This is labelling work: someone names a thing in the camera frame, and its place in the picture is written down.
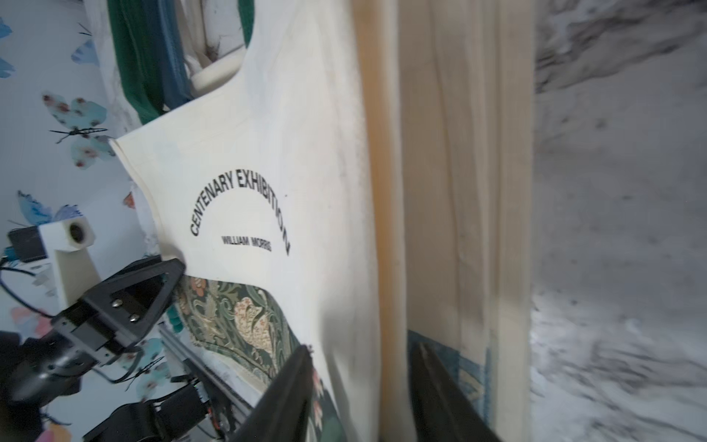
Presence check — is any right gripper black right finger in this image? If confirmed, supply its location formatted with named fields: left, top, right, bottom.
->
left=410, top=343, right=500, bottom=442

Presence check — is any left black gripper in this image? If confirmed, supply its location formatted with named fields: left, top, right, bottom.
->
left=1, top=256, right=185, bottom=407

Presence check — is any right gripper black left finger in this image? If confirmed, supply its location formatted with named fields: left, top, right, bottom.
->
left=228, top=345, right=314, bottom=442

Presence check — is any starry night canvas tote bag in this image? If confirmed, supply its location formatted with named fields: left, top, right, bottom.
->
left=176, top=0, right=537, bottom=442

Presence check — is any green handled canvas tote bag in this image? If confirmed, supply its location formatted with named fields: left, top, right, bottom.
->
left=113, top=1, right=381, bottom=441

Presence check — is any blue handled canvas tote bag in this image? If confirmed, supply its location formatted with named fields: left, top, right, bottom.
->
left=143, top=0, right=498, bottom=438

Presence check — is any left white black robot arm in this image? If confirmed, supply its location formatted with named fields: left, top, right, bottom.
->
left=1, top=257, right=210, bottom=441

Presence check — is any green rubber glove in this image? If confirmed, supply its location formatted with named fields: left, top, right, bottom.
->
left=166, top=305, right=184, bottom=334

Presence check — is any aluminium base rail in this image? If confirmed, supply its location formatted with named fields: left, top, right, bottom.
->
left=156, top=322, right=263, bottom=441

